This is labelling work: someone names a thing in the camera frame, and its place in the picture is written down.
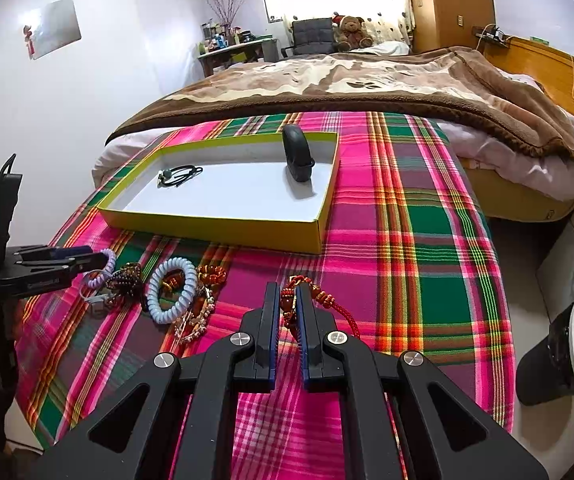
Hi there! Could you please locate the dried branch bouquet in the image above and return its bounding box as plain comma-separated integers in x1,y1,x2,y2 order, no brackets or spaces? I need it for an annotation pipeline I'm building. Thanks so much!
206,0,248,35

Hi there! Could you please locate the brown teddy bear santa hat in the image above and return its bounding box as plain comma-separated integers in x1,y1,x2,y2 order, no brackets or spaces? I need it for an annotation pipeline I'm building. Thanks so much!
332,13,374,52

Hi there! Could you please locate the light blue spiral hair tie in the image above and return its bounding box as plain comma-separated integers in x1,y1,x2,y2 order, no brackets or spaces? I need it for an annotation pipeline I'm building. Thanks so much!
144,257,199,325

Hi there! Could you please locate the yellow-green white tray box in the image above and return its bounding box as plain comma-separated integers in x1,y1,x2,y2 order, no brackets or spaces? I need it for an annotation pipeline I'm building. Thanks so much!
98,132,339,254

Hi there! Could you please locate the wooden wardrobe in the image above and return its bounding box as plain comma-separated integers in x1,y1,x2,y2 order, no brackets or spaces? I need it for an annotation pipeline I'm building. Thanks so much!
412,0,495,53

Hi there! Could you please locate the purple spiral hair tie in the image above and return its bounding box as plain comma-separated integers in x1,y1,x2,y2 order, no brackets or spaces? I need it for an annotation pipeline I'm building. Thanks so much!
80,247,118,291

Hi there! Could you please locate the red knotted cord bracelet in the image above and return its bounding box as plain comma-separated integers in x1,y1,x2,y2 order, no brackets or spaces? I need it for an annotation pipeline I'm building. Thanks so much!
194,263,230,302

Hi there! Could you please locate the red gold charm bracelet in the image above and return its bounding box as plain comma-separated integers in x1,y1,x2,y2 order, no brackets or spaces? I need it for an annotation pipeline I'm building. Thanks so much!
279,274,363,344

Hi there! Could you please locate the brown patterned blanket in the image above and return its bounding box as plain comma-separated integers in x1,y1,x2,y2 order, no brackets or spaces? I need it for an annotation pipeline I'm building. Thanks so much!
111,47,574,161

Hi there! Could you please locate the black fitness band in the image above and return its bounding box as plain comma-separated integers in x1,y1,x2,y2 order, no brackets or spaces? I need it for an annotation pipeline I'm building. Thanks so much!
282,124,315,183

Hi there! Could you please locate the cluttered wooden desk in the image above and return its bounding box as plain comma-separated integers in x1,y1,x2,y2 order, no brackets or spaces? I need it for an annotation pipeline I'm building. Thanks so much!
197,37,280,77

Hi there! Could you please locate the bed with white sheet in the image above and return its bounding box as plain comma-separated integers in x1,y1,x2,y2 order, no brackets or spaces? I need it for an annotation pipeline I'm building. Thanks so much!
91,71,574,224

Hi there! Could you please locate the white wall poster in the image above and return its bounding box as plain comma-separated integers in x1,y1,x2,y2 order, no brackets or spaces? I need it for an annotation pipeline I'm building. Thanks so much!
21,0,82,60

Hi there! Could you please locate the wooden headboard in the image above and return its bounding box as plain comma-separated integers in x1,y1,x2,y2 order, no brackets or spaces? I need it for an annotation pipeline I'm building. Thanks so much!
483,38,574,115

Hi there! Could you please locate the black trash bin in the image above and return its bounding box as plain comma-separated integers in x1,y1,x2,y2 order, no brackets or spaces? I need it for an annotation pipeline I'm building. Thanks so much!
516,303,574,406

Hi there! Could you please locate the dark grey chair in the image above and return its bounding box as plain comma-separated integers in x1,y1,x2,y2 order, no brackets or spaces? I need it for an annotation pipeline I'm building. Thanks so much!
281,18,337,58

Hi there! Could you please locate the grey elastic hair tie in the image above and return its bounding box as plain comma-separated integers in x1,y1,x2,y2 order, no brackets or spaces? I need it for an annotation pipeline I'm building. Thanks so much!
77,271,111,317

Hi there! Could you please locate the rhinestone hair clip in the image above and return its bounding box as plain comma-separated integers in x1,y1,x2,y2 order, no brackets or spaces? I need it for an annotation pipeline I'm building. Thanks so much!
172,286,215,349

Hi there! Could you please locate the dark beaded bracelet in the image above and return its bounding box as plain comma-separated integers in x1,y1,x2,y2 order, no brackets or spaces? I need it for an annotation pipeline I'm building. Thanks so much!
103,261,147,309

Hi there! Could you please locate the pink green plaid cloth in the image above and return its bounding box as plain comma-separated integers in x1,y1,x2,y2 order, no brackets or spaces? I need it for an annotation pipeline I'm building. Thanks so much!
17,112,541,479

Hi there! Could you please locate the black hair tie with charm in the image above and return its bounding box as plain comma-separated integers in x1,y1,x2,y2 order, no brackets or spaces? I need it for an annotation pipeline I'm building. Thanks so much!
155,164,204,190

